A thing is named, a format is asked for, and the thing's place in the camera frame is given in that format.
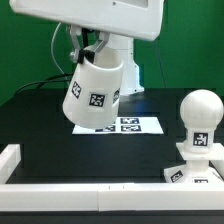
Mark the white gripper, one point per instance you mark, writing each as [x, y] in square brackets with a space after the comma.
[139, 19]

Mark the white lamp shade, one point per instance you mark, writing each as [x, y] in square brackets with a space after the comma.
[92, 99]

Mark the white lamp bulb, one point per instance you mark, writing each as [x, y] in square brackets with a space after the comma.
[201, 111]

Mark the white lamp base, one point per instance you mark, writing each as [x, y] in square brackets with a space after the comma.
[196, 168]

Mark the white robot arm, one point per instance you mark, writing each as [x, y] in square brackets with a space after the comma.
[124, 45]

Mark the white marker sheet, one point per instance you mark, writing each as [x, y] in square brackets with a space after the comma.
[126, 125]

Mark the white left fence rail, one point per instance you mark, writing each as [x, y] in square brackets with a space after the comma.
[9, 159]

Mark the white fence rail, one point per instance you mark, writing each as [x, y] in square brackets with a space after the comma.
[111, 197]
[9, 159]

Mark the white front fence rail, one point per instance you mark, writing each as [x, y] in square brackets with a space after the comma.
[111, 197]

